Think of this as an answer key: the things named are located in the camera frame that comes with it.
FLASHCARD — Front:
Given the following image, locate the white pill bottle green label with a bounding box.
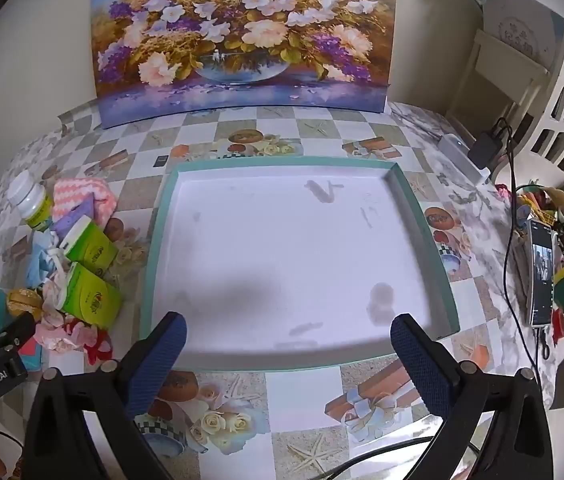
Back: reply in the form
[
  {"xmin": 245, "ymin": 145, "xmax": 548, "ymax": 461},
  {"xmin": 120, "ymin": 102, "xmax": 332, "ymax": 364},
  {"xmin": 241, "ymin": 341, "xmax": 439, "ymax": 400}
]
[{"xmin": 8, "ymin": 170, "xmax": 55, "ymax": 233}]

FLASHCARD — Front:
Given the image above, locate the white chair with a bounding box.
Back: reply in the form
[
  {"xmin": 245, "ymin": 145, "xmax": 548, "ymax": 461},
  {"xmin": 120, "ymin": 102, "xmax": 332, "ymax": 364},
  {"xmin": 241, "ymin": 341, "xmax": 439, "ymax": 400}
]
[{"xmin": 444, "ymin": 0, "xmax": 564, "ymax": 141}]

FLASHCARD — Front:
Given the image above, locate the black charger adapter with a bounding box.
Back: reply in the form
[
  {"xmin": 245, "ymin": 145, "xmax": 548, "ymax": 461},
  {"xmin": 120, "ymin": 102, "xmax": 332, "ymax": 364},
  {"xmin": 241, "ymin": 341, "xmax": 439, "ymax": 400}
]
[{"xmin": 468, "ymin": 130, "xmax": 508, "ymax": 171}]

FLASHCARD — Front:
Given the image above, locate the pile of colourful toys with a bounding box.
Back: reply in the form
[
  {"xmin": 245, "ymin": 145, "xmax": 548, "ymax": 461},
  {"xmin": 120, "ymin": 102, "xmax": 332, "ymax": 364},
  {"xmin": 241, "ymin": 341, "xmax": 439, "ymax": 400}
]
[{"xmin": 494, "ymin": 180, "xmax": 564, "ymax": 346}]

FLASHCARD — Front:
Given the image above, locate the printed checkered tablecloth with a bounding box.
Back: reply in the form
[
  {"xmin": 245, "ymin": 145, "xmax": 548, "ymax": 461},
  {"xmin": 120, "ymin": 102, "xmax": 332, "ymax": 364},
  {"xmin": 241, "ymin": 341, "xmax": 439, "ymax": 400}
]
[{"xmin": 0, "ymin": 100, "xmax": 558, "ymax": 480}]

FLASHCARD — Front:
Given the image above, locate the red bow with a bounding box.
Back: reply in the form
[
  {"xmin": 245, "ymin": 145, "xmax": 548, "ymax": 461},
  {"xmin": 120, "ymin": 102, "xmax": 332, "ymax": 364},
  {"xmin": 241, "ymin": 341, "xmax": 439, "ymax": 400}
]
[{"xmin": 69, "ymin": 327, "xmax": 112, "ymax": 363}]

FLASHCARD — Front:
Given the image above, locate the purple cloth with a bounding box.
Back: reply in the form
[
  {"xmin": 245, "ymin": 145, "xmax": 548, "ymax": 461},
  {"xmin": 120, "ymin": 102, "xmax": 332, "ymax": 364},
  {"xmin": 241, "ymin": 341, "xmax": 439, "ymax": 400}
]
[{"xmin": 52, "ymin": 199, "xmax": 97, "ymax": 243}]

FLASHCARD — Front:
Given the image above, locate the smartphone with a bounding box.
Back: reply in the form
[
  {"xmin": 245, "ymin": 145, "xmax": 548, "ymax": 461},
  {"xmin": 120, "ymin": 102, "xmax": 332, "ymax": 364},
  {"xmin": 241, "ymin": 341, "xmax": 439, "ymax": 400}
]
[{"xmin": 524, "ymin": 218, "xmax": 560, "ymax": 328}]

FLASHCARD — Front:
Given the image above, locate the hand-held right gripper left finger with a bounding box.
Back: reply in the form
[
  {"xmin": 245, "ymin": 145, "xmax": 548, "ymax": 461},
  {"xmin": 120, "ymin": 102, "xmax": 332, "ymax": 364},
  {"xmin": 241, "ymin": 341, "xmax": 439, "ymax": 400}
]
[{"xmin": 24, "ymin": 311, "xmax": 189, "ymax": 480}]

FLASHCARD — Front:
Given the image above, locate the black charger cable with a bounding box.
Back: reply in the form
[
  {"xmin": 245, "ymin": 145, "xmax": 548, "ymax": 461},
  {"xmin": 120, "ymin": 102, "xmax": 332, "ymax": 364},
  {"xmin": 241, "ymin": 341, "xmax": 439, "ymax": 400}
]
[{"xmin": 492, "ymin": 117, "xmax": 555, "ymax": 361}]

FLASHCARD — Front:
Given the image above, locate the tan bun plush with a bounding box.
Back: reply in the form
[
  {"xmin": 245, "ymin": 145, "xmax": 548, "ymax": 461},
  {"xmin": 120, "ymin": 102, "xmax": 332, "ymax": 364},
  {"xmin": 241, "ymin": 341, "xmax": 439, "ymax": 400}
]
[{"xmin": 6, "ymin": 287, "xmax": 45, "ymax": 321}]

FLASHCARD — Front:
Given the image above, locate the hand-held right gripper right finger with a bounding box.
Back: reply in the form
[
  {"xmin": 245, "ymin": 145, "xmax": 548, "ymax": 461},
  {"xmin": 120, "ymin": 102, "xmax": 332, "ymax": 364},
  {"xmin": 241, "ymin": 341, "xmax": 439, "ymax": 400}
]
[{"xmin": 390, "ymin": 313, "xmax": 563, "ymax": 480}]

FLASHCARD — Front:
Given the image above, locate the floral painting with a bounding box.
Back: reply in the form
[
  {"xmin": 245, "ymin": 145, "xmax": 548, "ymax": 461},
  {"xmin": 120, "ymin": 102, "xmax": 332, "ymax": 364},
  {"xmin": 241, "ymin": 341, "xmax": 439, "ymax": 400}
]
[{"xmin": 89, "ymin": 0, "xmax": 400, "ymax": 131}]

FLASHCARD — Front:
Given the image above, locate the green tissue packet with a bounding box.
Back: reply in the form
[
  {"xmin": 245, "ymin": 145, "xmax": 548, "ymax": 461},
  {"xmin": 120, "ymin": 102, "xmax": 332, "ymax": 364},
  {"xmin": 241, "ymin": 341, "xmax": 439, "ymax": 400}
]
[
  {"xmin": 58, "ymin": 261, "xmax": 123, "ymax": 330},
  {"xmin": 59, "ymin": 215, "xmax": 120, "ymax": 281}
]

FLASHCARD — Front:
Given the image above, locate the blue face mask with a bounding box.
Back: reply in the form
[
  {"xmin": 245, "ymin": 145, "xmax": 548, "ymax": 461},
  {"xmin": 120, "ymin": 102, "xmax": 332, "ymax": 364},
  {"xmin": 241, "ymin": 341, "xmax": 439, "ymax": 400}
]
[{"xmin": 26, "ymin": 232, "xmax": 70, "ymax": 291}]

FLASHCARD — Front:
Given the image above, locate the white power strip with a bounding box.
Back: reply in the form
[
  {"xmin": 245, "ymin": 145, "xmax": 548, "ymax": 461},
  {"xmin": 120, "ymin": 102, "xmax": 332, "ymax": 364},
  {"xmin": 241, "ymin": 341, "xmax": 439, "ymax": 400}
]
[{"xmin": 434, "ymin": 132, "xmax": 493, "ymax": 183}]

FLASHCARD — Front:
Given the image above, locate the teal box lid tray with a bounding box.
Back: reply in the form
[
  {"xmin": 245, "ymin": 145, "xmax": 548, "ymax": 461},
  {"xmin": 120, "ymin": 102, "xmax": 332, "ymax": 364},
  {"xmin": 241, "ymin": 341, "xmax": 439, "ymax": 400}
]
[{"xmin": 139, "ymin": 156, "xmax": 460, "ymax": 373}]

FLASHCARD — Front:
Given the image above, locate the pink white zigzag cloth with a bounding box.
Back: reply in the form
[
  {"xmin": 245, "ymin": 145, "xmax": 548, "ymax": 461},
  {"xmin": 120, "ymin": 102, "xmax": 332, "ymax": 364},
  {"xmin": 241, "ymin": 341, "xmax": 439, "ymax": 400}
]
[{"xmin": 52, "ymin": 176, "xmax": 118, "ymax": 233}]

